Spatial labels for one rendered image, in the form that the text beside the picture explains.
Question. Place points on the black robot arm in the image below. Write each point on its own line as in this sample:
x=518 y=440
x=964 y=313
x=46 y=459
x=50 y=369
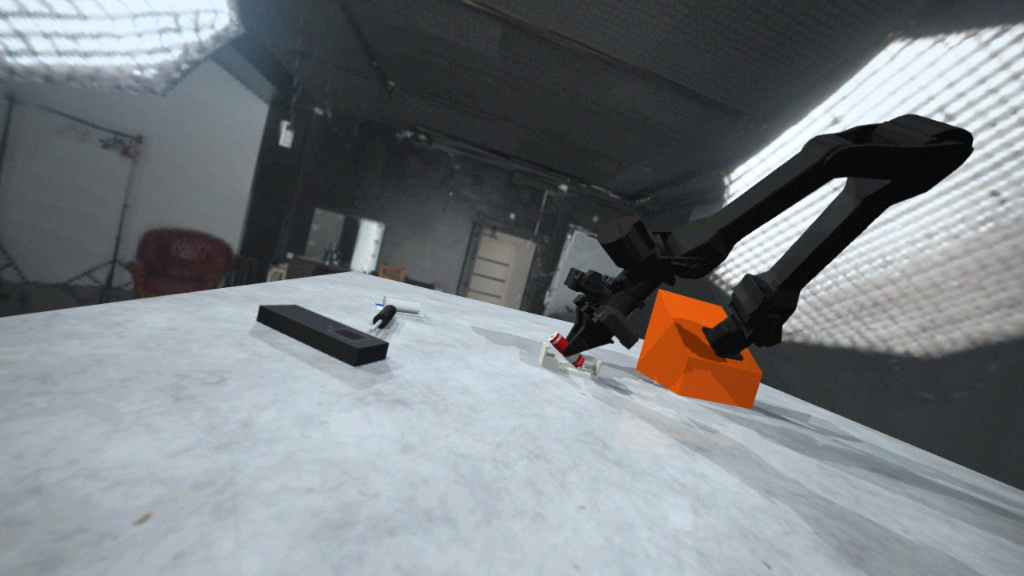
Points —
x=885 y=163

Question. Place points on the red and silver battery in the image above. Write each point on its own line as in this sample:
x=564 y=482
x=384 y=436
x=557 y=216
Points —
x=560 y=344

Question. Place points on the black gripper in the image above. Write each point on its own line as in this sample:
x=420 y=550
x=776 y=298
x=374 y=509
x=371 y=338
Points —
x=596 y=325

